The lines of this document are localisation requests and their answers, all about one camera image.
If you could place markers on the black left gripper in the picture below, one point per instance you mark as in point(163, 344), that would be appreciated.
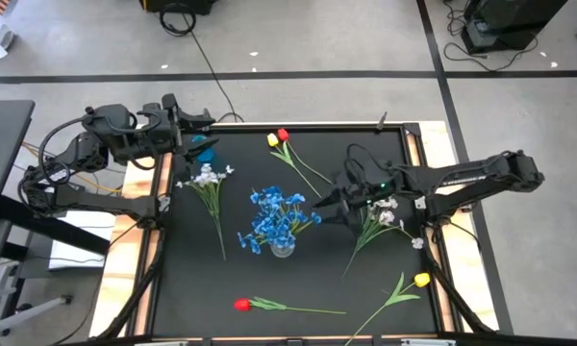
point(161, 127)

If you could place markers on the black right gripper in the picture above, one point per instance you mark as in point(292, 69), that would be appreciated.
point(356, 190)

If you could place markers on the white artificial flower bunch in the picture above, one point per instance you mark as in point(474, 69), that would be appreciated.
point(386, 217)
point(207, 179)

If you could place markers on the blue artificial flower bunch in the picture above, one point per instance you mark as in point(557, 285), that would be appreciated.
point(276, 216)

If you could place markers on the clear cut-glass vase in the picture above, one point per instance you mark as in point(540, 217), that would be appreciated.
point(283, 251)

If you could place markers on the yellow artificial tulip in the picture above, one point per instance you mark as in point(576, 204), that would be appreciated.
point(421, 279)
point(272, 140)

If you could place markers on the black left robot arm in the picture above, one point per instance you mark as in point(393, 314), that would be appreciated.
point(101, 204)

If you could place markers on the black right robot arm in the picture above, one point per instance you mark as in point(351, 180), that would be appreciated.
point(485, 173)

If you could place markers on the teal glass vase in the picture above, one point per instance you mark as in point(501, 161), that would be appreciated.
point(207, 156)

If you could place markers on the small black stick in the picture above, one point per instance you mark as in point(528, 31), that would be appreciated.
point(382, 121)

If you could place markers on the black equipment box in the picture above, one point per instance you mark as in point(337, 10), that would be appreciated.
point(183, 6)

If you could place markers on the wooden table board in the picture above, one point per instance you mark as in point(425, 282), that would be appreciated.
point(120, 269)

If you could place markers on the white flat box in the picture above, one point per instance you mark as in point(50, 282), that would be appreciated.
point(82, 250)

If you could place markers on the black desk foot beam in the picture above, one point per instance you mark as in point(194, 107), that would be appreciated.
point(53, 226)

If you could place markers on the black desk top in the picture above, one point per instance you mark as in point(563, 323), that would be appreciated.
point(2, 154)

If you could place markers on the small black floor box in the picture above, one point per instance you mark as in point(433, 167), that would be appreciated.
point(476, 38)

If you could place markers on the grey stand legs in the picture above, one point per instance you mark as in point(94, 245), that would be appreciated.
point(33, 314)

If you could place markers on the black computer tower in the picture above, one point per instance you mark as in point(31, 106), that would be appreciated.
point(519, 19)

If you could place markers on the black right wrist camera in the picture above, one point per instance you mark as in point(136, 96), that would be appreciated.
point(384, 179)

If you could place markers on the grey arm base bracket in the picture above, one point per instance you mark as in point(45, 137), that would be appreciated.
point(420, 203)
point(164, 203)

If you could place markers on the grey metal edge bracket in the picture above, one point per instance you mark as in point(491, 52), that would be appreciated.
point(428, 342)
point(161, 343)

